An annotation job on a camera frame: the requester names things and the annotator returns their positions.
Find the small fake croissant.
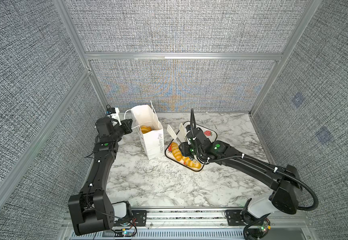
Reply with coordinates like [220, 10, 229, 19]
[140, 126, 153, 134]

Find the white paper gift bag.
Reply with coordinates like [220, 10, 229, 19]
[124, 102, 165, 160]

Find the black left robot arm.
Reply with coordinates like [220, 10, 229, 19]
[68, 117, 147, 237]

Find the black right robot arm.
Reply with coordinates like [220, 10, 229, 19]
[181, 124, 302, 223]

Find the strawberry print rectangular tray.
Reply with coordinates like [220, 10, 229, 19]
[165, 121, 204, 172]

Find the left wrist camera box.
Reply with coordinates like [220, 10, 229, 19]
[106, 104, 122, 126]

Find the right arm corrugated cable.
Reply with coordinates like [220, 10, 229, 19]
[189, 108, 319, 240]

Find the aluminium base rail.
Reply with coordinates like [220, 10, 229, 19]
[57, 207, 319, 240]

